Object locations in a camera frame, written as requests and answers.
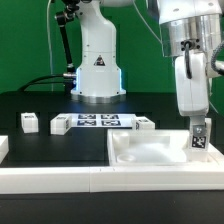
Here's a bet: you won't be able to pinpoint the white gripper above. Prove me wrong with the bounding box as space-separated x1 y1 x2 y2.
175 53 209 137

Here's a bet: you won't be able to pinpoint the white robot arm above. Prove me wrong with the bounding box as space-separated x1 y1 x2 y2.
72 0 224 137

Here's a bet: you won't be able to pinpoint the fiducial marker sheet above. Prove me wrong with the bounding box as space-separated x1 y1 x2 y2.
57 113 138 128

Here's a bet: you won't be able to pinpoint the white left barrier piece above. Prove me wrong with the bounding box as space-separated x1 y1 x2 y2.
0 136 9 163

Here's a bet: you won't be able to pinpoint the white front barrier wall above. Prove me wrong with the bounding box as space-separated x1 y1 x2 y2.
0 165 224 194

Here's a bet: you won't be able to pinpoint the grey cable right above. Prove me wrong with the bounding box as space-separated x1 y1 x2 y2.
131 0 164 46

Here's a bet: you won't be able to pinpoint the grey cable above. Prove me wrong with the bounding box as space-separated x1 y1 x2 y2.
46 0 55 92
131 0 164 46

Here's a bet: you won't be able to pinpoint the black cables at base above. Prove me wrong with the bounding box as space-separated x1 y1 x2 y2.
18 73 77 93

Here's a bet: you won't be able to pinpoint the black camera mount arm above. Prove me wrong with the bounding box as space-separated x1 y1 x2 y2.
54 0 81 86

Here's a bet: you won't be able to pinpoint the grey cable left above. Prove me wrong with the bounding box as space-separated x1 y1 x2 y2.
46 0 55 92

